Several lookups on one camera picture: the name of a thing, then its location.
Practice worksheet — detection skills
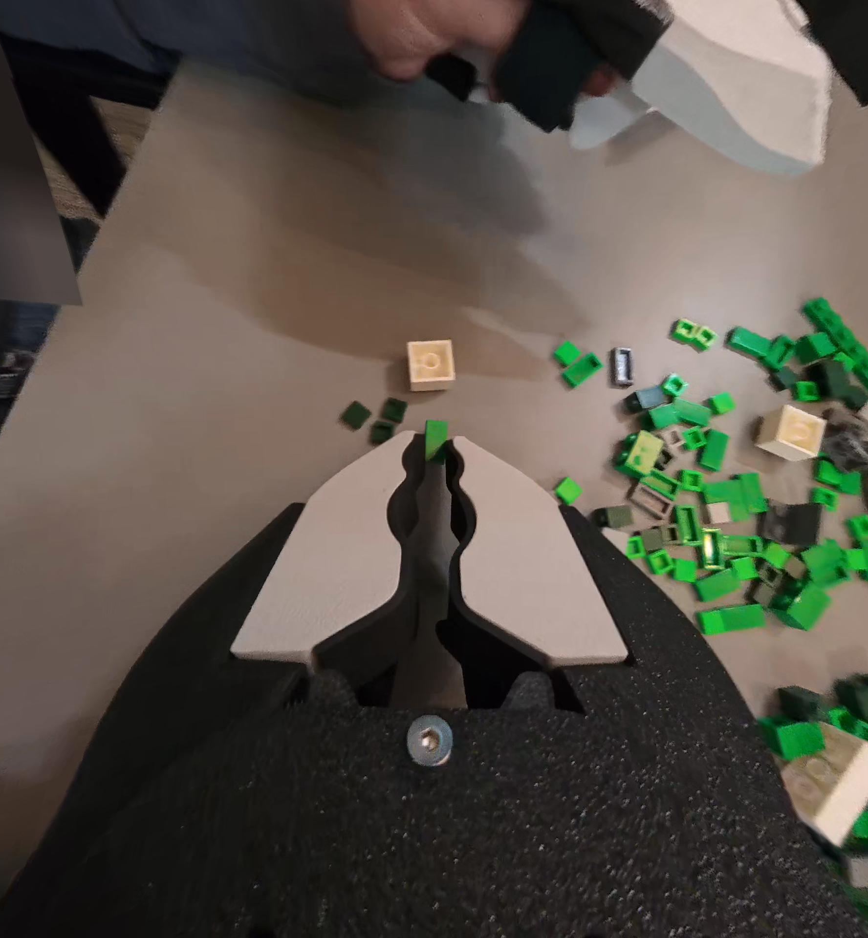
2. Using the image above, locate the person's left hand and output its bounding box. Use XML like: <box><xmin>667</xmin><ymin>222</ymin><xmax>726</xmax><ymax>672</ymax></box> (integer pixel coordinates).
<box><xmin>349</xmin><ymin>0</ymin><xmax>530</xmax><ymax>82</ymax></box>

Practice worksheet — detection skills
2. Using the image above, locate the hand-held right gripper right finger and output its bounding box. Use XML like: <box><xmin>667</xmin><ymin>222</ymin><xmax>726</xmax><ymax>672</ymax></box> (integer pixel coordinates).
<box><xmin>434</xmin><ymin>434</ymin><xmax>629</xmax><ymax>675</ymax></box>

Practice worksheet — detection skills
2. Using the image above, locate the white long brick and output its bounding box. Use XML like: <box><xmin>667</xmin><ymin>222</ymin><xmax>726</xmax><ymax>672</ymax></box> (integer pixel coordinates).
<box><xmin>777</xmin><ymin>731</ymin><xmax>868</xmax><ymax>847</ymax></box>

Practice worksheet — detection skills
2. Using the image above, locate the grey desk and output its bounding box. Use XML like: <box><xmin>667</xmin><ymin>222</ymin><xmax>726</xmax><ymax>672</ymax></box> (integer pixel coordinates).
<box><xmin>0</xmin><ymin>59</ymin><xmax>868</xmax><ymax>938</ymax></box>

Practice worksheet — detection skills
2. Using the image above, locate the long narrow green plate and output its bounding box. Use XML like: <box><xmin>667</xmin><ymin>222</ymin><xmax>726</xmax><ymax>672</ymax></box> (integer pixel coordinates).
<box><xmin>803</xmin><ymin>297</ymin><xmax>868</xmax><ymax>419</ymax></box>

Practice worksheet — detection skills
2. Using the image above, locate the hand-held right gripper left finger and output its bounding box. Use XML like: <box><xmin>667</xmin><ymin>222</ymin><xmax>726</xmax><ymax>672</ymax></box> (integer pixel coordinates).
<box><xmin>230</xmin><ymin>431</ymin><xmax>424</xmax><ymax>671</ymax></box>

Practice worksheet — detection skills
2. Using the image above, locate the white square brick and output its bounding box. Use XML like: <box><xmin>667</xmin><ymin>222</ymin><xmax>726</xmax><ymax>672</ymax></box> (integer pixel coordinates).
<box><xmin>407</xmin><ymin>339</ymin><xmax>456</xmax><ymax>392</ymax></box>
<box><xmin>753</xmin><ymin>405</ymin><xmax>828</xmax><ymax>462</ymax></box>

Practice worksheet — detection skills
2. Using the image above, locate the person's left forearm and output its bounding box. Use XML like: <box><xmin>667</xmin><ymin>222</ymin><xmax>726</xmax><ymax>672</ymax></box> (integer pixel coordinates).
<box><xmin>0</xmin><ymin>0</ymin><xmax>376</xmax><ymax>100</ymax></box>

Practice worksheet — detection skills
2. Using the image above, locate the pile of small green bricks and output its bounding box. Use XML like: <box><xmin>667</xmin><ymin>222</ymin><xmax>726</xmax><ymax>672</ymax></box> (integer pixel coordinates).
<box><xmin>551</xmin><ymin>297</ymin><xmax>868</xmax><ymax>938</ymax></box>

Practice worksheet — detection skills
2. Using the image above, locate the dark grey holed brick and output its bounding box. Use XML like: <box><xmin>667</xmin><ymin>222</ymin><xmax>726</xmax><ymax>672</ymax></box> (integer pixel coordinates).
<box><xmin>823</xmin><ymin>421</ymin><xmax>868</xmax><ymax>470</ymax></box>

